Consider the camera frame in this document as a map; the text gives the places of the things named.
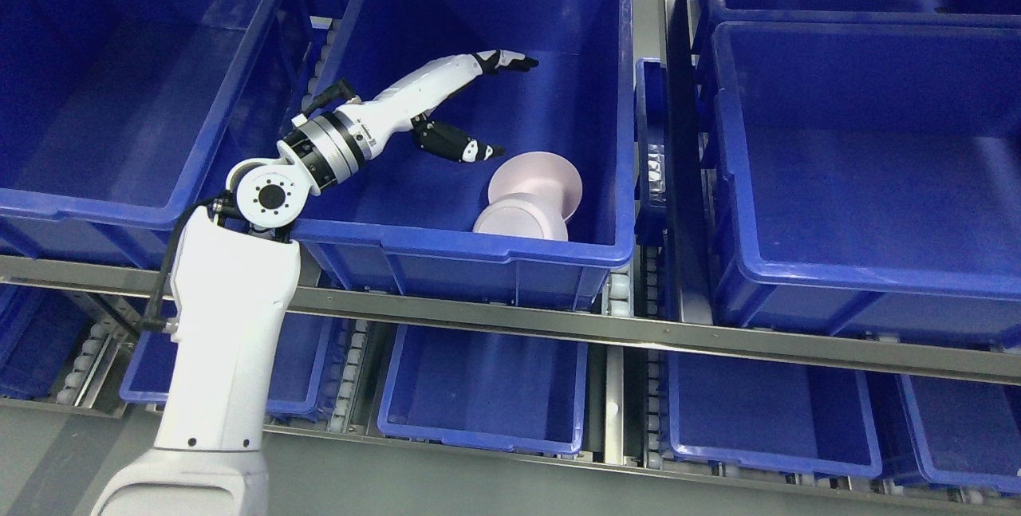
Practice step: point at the metal shelf rail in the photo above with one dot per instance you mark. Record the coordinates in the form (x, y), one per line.
(642, 333)

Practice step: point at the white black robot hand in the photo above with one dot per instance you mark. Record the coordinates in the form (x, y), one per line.
(407, 106)

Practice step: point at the blue bin lower centre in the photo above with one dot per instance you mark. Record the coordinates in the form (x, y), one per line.
(498, 392)

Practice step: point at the pink bowl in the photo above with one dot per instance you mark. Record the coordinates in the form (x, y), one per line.
(522, 215)
(549, 176)

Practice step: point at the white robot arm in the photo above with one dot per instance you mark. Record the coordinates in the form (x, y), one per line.
(227, 279)

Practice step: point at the blue bin lower left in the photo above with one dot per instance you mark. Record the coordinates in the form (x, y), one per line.
(309, 360)

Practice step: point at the blue bin far lower right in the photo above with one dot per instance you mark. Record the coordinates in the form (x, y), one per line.
(962, 433)

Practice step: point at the blue bin upper left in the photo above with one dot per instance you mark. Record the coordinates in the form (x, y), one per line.
(116, 115)

